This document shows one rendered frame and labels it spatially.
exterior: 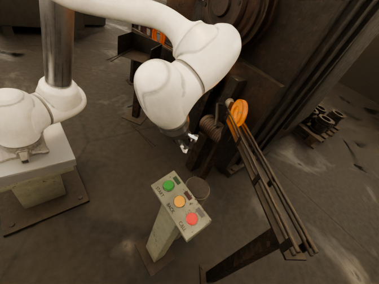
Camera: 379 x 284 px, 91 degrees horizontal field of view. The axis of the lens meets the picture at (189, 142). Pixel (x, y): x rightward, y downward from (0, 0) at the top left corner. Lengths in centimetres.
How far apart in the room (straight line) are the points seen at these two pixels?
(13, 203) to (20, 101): 68
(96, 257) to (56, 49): 100
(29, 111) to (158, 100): 71
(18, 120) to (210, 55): 79
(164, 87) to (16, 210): 123
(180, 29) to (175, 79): 15
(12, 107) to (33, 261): 75
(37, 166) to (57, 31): 56
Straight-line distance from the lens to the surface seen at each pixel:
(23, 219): 140
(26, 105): 99
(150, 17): 52
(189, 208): 71
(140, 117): 195
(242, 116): 104
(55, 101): 103
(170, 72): 36
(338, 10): 125
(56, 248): 131
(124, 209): 135
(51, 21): 88
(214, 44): 45
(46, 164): 107
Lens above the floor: 122
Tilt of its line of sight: 42 degrees down
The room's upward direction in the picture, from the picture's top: 22 degrees clockwise
